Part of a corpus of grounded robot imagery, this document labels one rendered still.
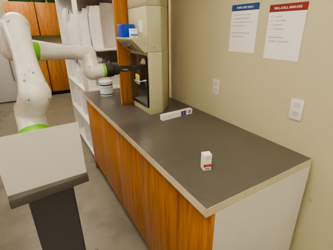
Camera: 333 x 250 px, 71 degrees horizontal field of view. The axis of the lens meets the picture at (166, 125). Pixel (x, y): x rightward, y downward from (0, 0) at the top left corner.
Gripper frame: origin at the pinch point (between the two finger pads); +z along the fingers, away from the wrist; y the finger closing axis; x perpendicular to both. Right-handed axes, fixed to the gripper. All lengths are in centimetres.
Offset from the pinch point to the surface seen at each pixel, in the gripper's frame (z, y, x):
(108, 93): -6, 67, 33
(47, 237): -80, -57, 68
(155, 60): 10.9, -4.5, -4.4
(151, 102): 6.4, -4.6, 27.3
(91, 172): -30, 88, 131
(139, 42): -1.4, -4.5, -16.9
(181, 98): 48, 16, 35
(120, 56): -2.7, 32.5, -4.9
